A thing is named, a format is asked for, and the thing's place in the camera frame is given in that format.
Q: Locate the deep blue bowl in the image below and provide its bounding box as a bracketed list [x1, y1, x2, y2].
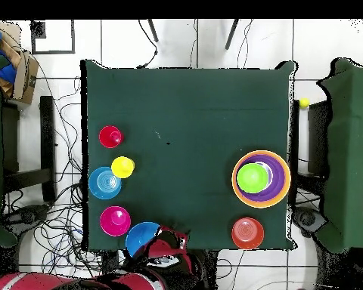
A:
[125, 221, 162, 258]

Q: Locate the large yellow bowl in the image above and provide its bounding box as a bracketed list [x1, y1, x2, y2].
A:
[231, 150, 292, 209]

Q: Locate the small green bowl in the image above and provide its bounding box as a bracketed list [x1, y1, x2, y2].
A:
[236, 162, 270, 195]

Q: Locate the purple bowl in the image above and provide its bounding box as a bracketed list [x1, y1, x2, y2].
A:
[234, 153, 288, 203]

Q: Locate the black power box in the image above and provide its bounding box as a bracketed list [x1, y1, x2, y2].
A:
[101, 250, 120, 273]

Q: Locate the small pink bowl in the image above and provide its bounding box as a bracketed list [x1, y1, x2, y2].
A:
[99, 205, 132, 237]

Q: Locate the shallow blue bowl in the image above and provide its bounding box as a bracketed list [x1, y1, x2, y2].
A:
[88, 166, 123, 201]

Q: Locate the yellow cup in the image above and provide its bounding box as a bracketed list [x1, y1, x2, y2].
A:
[110, 156, 136, 180]

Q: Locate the small orange bowl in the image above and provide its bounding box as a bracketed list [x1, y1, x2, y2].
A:
[231, 217, 265, 251]

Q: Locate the red cup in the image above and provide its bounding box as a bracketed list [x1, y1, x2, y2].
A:
[98, 125, 124, 150]

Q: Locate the dark green tablecloth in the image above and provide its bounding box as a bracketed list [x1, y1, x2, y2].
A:
[79, 59, 298, 251]

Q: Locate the black bench stand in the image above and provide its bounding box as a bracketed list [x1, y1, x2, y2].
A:
[1, 95, 57, 203]

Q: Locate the cardboard box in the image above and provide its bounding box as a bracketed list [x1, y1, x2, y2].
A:
[0, 20, 39, 105]

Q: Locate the black tripod leg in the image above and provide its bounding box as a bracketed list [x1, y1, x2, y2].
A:
[147, 19, 160, 43]
[224, 19, 240, 51]

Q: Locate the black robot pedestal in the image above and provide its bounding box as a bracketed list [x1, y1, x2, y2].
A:
[203, 249, 220, 290]

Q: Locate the tangle of black cables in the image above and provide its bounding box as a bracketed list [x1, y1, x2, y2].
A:
[1, 69, 125, 277]

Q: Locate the black pedestal foot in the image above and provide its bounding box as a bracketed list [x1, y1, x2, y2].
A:
[2, 203, 51, 233]
[291, 205, 329, 238]

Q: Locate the black floor cable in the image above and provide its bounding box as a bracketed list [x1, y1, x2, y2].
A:
[138, 19, 159, 69]

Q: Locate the black square floor frame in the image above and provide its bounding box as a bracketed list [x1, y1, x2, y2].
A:
[29, 20, 76, 55]

